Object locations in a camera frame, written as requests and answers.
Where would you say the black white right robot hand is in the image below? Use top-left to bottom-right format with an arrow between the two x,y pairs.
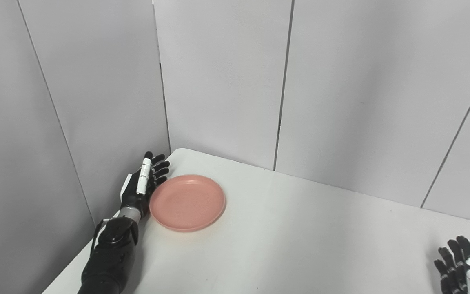
434,236 -> 470,294

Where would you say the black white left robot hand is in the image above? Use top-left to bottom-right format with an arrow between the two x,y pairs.
120,151 -> 171,217

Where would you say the pink round plate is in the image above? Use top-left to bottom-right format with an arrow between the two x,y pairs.
149,175 -> 226,233

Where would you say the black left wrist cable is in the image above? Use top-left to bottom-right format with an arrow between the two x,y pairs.
91,218 -> 111,256

